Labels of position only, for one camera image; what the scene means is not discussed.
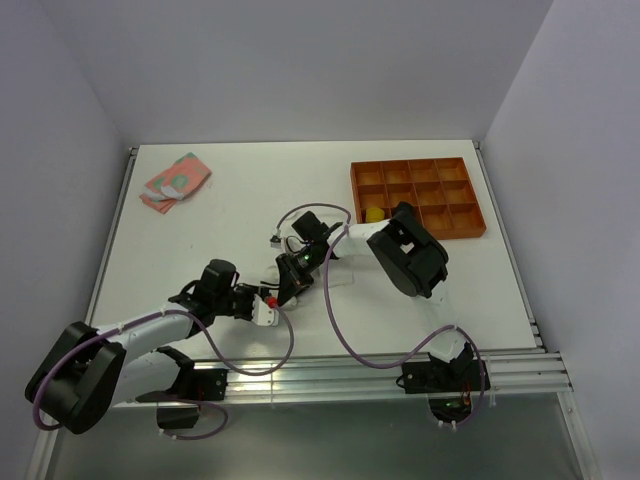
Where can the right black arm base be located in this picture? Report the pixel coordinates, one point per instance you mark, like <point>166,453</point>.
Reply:
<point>464,380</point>

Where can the orange compartment tray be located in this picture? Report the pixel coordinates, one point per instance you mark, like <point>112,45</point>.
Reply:
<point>440,189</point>

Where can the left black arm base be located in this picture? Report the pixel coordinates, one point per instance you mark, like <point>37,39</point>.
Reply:
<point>197,389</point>

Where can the white sock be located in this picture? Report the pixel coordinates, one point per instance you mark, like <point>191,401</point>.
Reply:
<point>341,273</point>

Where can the yellow rolled sock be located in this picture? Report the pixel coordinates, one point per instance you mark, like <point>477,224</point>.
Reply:
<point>374,215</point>

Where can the pink green patterned socks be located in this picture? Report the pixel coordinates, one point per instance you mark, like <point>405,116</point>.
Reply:
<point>175,184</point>

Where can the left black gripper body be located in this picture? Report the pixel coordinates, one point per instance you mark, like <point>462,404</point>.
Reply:
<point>237,303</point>

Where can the black rolled sock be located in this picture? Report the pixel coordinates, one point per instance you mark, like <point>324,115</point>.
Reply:
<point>403,206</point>

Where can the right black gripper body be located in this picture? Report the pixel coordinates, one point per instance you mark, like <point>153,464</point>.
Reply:
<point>300,266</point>

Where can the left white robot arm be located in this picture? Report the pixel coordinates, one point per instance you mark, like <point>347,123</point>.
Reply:
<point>89,370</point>

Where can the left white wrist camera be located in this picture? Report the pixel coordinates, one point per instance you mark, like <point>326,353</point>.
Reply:
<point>264,311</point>

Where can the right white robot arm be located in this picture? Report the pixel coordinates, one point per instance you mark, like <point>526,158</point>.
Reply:
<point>413,260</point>

